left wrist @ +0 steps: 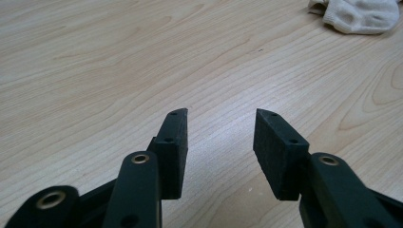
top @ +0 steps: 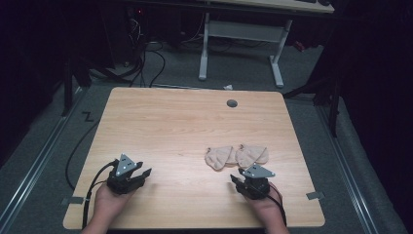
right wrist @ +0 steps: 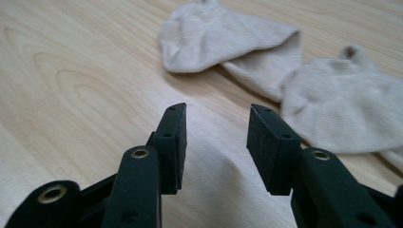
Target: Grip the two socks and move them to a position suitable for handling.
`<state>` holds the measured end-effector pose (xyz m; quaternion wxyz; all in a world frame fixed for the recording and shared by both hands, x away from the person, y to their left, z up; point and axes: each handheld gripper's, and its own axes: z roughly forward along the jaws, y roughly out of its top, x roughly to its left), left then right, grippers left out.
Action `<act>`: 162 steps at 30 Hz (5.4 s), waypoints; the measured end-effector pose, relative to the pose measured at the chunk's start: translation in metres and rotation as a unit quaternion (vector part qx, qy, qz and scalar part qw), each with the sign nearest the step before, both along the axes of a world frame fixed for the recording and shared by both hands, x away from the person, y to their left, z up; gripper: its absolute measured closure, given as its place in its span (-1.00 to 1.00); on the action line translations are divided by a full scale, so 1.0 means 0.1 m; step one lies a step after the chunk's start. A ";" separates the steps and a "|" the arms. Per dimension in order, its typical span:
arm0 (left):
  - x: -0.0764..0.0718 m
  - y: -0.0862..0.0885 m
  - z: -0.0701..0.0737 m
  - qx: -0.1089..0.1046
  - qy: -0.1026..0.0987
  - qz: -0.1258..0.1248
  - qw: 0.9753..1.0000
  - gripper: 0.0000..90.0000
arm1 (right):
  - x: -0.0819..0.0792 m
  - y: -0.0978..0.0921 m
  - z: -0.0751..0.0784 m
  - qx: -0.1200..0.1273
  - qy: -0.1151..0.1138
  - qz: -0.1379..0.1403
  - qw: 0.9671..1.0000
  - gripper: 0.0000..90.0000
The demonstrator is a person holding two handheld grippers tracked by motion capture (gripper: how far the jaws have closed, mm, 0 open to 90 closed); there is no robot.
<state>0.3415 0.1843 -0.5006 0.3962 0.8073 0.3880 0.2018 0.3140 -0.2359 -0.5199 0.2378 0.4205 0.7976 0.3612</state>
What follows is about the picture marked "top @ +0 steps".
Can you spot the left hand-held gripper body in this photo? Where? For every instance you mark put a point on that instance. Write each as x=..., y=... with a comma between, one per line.
x=120, y=182

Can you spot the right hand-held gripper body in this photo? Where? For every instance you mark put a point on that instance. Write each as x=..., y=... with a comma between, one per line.
x=256, y=185

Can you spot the person's left hand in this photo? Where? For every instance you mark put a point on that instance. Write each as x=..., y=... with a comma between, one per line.
x=108, y=203

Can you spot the person's right hand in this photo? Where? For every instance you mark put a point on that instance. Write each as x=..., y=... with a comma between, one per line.
x=268, y=208

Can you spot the beige sock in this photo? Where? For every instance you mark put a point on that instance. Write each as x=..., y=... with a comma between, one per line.
x=219, y=157
x=252, y=155

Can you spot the grey tape strip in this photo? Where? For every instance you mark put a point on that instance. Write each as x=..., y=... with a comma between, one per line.
x=315, y=195
x=73, y=200

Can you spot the white paper scrap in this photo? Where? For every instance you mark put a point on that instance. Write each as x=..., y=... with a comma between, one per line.
x=228, y=87

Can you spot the black metal stand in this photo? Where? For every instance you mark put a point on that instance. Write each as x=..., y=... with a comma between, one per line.
x=68, y=87
x=331, y=94

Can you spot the white-legged desk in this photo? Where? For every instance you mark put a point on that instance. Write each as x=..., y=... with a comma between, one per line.
x=242, y=32

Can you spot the aluminium floor rail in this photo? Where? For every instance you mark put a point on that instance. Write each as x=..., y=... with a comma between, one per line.
x=35, y=162
x=349, y=169

